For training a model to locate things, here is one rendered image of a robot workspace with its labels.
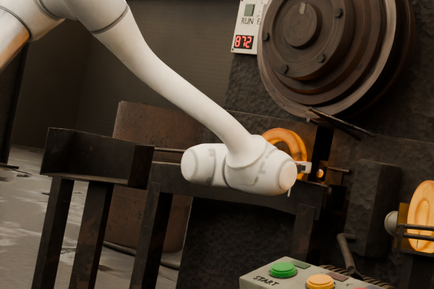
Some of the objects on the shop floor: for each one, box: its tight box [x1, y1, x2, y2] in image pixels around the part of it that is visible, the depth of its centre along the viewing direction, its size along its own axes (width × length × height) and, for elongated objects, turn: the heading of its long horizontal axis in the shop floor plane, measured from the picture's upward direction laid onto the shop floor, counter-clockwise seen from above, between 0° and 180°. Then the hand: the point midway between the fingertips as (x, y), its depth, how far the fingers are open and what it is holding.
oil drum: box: [103, 101, 206, 253], centre depth 524 cm, size 59×59×89 cm
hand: (301, 167), depth 220 cm, fingers closed
